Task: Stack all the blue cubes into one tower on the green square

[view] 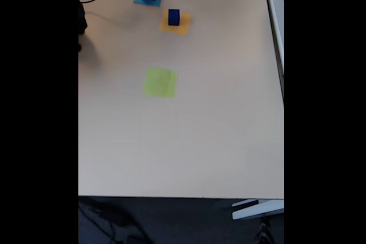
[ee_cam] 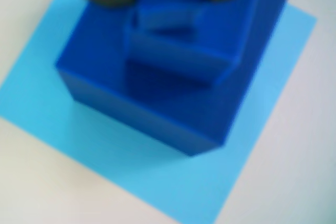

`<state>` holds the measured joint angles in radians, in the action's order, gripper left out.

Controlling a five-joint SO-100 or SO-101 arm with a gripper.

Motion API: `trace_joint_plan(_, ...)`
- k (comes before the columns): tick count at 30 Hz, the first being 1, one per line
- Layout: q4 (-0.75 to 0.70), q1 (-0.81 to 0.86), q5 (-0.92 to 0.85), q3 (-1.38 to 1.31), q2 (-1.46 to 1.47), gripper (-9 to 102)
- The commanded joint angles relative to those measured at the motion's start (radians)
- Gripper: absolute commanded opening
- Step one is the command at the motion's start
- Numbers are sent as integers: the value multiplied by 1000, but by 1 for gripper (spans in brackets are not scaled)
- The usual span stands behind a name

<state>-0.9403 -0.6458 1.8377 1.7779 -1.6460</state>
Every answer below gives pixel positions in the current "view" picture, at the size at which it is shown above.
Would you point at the orange paper square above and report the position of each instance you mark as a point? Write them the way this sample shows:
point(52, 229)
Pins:
point(184, 27)

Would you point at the green paper square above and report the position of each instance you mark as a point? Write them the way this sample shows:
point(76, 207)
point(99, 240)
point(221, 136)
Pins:
point(160, 84)

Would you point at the medium blue cube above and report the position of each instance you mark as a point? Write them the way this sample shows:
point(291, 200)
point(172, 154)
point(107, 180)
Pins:
point(173, 18)

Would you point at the white adjacent table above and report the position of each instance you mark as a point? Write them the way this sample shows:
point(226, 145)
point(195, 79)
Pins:
point(276, 18)

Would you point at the white table foot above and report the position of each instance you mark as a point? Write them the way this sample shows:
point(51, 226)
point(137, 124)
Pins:
point(257, 211)

